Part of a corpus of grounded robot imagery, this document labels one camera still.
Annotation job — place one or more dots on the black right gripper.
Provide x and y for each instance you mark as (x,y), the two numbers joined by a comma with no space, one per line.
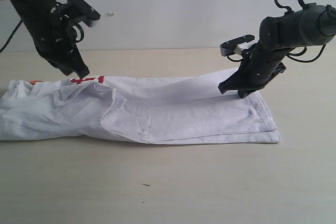
(257,71)

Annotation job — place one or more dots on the white t-shirt red print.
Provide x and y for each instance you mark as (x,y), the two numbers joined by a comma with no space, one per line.
(177,111)

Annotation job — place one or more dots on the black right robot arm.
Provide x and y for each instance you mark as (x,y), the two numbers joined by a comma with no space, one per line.
(312,26)

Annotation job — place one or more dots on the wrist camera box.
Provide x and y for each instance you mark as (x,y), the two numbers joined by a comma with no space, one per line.
(81,11)
(237,45)

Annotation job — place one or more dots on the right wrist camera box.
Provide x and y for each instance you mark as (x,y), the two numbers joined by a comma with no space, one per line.
(237,45)

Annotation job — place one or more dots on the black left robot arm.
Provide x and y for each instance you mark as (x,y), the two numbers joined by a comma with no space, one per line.
(20,4)

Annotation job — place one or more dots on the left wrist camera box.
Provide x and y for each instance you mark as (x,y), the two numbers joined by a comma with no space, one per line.
(81,11)

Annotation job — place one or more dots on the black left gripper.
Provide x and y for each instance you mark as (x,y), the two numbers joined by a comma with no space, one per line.
(54,39)

